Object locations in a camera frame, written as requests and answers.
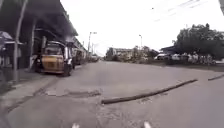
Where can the robot's own part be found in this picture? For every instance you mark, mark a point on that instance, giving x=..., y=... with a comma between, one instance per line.
x=147, y=125
x=75, y=126

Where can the dark green tree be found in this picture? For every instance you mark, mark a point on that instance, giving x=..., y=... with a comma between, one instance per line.
x=200, y=40

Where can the long dark pipe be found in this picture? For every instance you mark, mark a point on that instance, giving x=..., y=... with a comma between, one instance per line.
x=216, y=77
x=146, y=94

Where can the row of parked vehicles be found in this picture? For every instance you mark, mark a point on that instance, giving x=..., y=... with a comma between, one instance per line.
x=180, y=57

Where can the leaning grey pole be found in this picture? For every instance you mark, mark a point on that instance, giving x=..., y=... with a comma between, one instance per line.
x=16, y=50

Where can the grey asphalt road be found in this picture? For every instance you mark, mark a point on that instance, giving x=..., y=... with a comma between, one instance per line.
x=126, y=76

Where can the street lamp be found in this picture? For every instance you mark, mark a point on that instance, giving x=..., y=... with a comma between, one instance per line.
x=141, y=41
x=89, y=43

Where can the building with dark canopy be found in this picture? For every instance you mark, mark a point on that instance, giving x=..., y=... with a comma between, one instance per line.
x=43, y=16

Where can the yellow vehicle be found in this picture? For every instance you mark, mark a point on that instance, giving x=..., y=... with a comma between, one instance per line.
x=53, y=61

